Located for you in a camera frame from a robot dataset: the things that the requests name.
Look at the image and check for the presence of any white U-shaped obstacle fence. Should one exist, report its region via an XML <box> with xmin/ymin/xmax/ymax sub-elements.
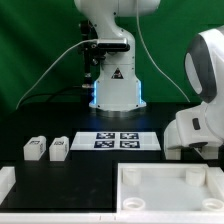
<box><xmin>0</xmin><ymin>165</ymin><xmax>224</xmax><ymax>224</ymax></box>

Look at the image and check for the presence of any white cable right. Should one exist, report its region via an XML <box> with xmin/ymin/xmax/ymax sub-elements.
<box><xmin>135</xmin><ymin>0</ymin><xmax>191</xmax><ymax>103</ymax></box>

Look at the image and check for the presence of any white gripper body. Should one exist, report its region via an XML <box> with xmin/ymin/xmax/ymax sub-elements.
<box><xmin>163</xmin><ymin>118</ymin><xmax>221</xmax><ymax>161</ymax></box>

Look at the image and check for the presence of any white cable left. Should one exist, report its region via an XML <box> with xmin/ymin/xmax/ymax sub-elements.
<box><xmin>15</xmin><ymin>39</ymin><xmax>98</xmax><ymax>110</ymax></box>

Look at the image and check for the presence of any white square tabletop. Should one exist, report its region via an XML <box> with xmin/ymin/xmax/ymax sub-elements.
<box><xmin>117</xmin><ymin>163</ymin><xmax>224</xmax><ymax>212</ymax></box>

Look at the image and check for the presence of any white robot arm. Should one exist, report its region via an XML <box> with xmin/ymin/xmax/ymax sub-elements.
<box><xmin>74</xmin><ymin>0</ymin><xmax>224</xmax><ymax>160</ymax></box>

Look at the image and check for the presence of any white marker plate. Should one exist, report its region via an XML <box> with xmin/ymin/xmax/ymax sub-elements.
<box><xmin>71</xmin><ymin>132</ymin><xmax>160</xmax><ymax>151</ymax></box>

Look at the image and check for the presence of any white cable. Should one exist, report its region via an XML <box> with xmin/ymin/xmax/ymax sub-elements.
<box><xmin>15</xmin><ymin>39</ymin><xmax>98</xmax><ymax>110</ymax></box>
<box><xmin>135</xmin><ymin>0</ymin><xmax>191</xmax><ymax>103</ymax></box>

